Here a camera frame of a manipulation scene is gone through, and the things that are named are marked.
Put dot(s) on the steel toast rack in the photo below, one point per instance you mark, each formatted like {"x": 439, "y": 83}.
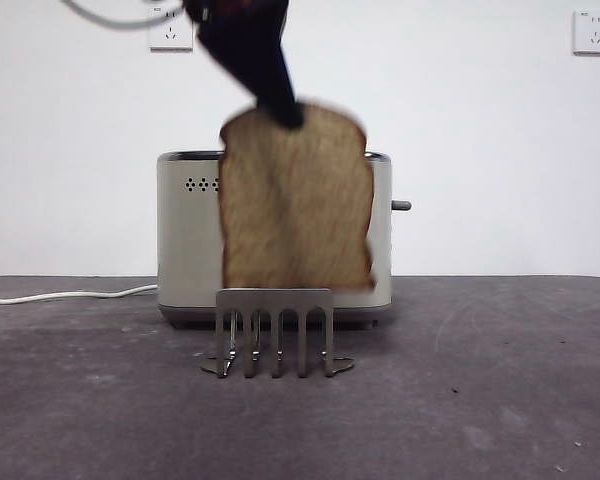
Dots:
{"x": 275, "y": 299}

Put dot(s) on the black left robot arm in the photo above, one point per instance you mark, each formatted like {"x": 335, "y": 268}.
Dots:
{"x": 240, "y": 10}

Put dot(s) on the brown bread slice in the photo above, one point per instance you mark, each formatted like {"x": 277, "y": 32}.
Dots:
{"x": 295, "y": 210}

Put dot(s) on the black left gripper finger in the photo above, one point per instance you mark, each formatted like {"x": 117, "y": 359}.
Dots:
{"x": 260, "y": 70}

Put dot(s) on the grey toaster lever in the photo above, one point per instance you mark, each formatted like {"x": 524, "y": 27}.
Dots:
{"x": 402, "y": 205}

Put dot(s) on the cream steel toaster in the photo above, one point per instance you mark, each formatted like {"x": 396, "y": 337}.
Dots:
{"x": 190, "y": 250}

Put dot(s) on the white wall socket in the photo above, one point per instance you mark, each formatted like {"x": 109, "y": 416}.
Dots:
{"x": 594, "y": 32}
{"x": 170, "y": 42}

